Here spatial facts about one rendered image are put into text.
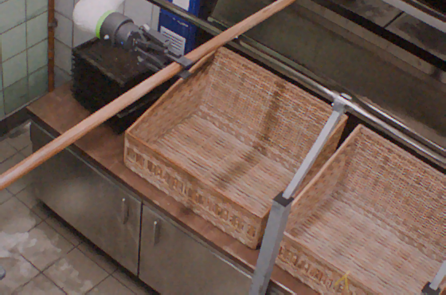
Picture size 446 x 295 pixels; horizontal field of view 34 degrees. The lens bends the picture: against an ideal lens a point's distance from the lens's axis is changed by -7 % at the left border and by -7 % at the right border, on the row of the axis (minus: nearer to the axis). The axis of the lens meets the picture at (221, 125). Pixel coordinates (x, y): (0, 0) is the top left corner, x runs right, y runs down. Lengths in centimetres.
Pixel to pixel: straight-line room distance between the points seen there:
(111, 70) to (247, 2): 52
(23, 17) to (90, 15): 121
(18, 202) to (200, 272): 104
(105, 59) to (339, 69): 82
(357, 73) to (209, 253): 75
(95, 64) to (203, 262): 77
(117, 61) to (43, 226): 86
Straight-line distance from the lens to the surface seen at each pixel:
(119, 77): 259
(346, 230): 250
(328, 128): 204
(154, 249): 266
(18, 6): 327
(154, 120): 259
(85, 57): 267
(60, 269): 301
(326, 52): 248
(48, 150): 173
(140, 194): 251
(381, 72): 241
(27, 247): 309
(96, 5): 215
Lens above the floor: 237
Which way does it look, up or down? 40 degrees down
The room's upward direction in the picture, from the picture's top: 9 degrees clockwise
